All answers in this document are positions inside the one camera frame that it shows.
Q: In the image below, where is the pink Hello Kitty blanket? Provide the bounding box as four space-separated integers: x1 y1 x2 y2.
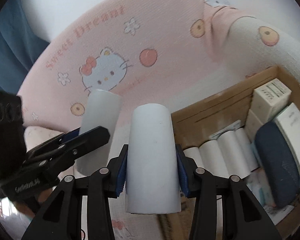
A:
18 0 300 157

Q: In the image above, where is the dark blue clothing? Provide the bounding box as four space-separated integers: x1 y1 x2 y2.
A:
0 0 49 94

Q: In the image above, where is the white booklet box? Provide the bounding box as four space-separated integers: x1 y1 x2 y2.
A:
274 102 300 177

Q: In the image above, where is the white product box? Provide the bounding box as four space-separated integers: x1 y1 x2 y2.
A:
250 79 292 123

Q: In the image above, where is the brown cardboard box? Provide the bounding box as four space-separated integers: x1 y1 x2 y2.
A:
157 66 300 239

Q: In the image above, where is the blue denim pouch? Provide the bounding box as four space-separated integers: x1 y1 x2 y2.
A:
254 121 300 208

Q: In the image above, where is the blue white tissue pack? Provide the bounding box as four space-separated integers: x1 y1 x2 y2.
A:
245 168 276 207

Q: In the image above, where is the person left hand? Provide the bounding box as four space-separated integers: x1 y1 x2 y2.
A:
13 188 52 218

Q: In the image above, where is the white tube in box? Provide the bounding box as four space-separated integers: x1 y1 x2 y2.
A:
235 128 259 171
199 140 229 178
217 131 251 179
184 147 204 168

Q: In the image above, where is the pink patterned pillow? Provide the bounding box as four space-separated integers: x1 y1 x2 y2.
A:
24 126 63 151

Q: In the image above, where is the white cardboard tube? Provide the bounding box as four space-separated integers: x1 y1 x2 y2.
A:
75 89 123 176
126 103 181 215

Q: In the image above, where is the small white box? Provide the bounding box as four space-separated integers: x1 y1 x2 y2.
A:
244 110 263 142

